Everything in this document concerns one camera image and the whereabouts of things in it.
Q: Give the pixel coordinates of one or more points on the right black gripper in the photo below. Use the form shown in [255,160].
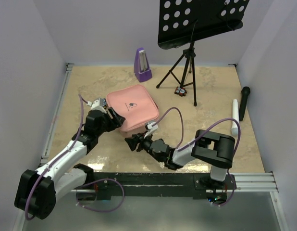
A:
[133,142]

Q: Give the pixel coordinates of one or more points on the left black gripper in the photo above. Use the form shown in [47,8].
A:
[117,120]

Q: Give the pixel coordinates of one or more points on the pink medicine kit case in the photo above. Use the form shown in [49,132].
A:
[136,105]

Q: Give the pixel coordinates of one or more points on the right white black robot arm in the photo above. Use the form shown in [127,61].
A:
[213,148]

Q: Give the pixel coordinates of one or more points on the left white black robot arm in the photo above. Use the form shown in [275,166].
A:
[38,190]

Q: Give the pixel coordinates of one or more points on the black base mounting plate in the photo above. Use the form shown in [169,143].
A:
[107,185]

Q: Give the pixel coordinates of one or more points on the purple metronome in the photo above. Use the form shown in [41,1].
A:
[142,69]

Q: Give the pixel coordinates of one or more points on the small red black tuner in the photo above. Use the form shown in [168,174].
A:
[180,91]

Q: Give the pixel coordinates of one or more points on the black music stand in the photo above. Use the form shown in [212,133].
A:
[184,22]

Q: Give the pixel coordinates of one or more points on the black microphone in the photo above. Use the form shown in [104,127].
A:
[245,92]

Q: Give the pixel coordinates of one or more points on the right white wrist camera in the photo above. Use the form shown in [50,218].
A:
[151,127]

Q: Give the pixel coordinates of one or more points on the aluminium left rail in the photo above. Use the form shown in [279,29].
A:
[53,125]

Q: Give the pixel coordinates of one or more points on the aluminium rail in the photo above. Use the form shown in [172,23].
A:
[200,181]
[53,125]

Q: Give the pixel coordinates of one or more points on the aluminium front rail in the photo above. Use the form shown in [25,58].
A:
[200,181]

